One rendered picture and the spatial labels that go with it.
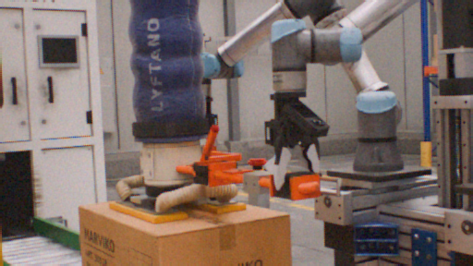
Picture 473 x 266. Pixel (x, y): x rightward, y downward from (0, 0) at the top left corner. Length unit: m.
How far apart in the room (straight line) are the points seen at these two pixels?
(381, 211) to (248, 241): 0.41
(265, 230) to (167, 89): 0.47
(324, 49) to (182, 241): 0.59
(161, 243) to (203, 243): 0.12
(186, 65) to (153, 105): 0.14
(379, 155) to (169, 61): 0.66
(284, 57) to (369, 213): 0.67
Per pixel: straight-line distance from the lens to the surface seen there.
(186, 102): 1.81
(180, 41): 1.81
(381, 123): 1.92
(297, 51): 1.38
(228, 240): 1.68
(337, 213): 1.85
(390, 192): 1.94
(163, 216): 1.73
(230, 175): 1.57
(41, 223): 3.75
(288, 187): 1.38
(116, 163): 10.79
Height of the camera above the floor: 1.28
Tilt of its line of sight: 4 degrees down
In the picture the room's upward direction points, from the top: 3 degrees counter-clockwise
